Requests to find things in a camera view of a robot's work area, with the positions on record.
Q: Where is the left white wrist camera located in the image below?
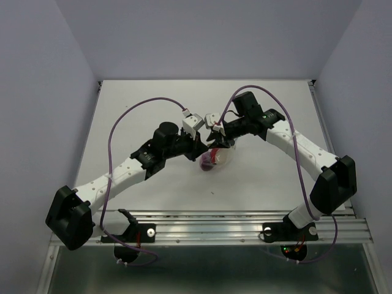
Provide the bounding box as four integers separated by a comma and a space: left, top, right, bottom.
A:
183, 114, 205, 138

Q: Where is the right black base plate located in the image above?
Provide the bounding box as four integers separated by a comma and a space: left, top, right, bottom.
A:
258, 222, 319, 243

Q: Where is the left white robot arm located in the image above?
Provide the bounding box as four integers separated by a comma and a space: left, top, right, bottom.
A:
45, 122, 208, 251

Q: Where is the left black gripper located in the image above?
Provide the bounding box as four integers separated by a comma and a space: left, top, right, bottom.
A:
164, 127, 208, 162

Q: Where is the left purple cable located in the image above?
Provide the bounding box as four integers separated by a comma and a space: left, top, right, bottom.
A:
99, 97, 192, 266

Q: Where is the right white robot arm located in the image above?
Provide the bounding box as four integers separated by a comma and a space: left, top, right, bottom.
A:
205, 91, 357, 239

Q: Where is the clear zip top bag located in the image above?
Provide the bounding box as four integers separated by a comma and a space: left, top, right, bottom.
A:
199, 139, 237, 172

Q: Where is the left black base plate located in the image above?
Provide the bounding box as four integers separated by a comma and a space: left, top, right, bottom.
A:
108, 223, 156, 243

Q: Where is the red chili pepper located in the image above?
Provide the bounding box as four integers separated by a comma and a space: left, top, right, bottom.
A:
209, 148, 225, 162

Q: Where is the white radish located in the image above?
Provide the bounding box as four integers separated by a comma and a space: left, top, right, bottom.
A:
215, 148, 236, 167

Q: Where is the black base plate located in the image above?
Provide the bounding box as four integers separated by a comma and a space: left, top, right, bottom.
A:
258, 222, 319, 243
108, 223, 156, 243

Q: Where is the purple onion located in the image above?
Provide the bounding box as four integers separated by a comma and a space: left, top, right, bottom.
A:
199, 153, 215, 172

